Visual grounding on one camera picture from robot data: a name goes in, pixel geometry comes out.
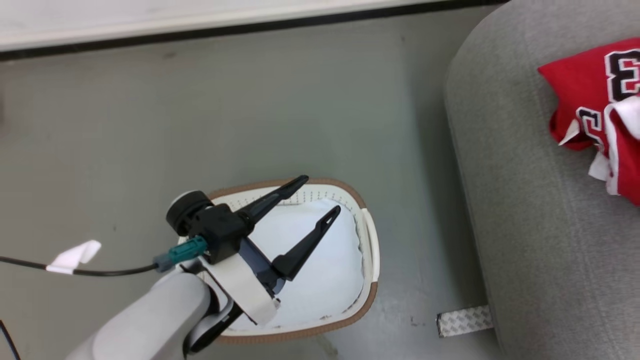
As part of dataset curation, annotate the black camera cable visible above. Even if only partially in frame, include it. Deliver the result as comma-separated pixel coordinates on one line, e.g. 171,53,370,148
0,255,162,278

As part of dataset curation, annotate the thin black cable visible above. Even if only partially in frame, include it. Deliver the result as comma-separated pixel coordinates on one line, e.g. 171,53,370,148
0,320,22,360

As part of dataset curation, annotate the cream laundry basket brown rim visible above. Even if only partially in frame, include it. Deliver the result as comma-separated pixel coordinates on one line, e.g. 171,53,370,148
176,177,381,345

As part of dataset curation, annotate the teal cable connector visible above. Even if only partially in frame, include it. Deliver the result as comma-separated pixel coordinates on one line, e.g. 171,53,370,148
152,235,209,274

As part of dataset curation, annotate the white wall baseboard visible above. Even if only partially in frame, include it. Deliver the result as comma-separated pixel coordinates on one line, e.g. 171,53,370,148
0,0,451,53

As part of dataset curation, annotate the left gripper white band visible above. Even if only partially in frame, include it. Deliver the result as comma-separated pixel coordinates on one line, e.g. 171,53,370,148
199,175,342,326

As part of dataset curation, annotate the white cable tag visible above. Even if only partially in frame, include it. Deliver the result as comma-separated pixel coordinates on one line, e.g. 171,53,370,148
45,239,103,275

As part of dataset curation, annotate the grey fabric sofa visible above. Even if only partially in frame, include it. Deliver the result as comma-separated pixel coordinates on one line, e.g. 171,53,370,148
443,0,640,360

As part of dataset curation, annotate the red basketball jersey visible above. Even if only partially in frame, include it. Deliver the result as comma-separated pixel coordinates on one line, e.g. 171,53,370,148
537,37,640,207

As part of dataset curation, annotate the silver tape strip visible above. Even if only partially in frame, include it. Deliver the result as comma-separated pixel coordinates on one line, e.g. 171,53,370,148
436,304,495,339

